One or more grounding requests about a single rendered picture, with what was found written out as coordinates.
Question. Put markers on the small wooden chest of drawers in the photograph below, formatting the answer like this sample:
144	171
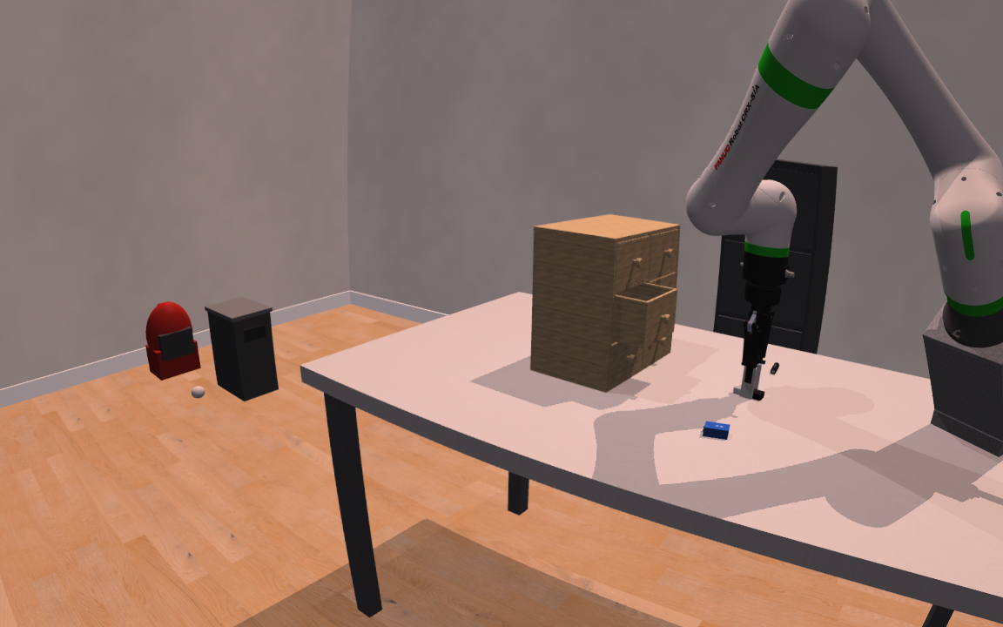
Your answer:
574	279

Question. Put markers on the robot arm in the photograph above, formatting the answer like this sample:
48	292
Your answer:
812	46

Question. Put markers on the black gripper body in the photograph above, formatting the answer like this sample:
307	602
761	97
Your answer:
761	299

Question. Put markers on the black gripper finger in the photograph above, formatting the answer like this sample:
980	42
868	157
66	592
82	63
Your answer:
752	341
763	347

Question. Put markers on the black and white eraser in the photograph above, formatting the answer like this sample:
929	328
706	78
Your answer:
757	394

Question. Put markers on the brown wooden drawer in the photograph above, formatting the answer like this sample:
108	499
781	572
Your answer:
640	323
663	246
655	351
627	261
624	361
668	280

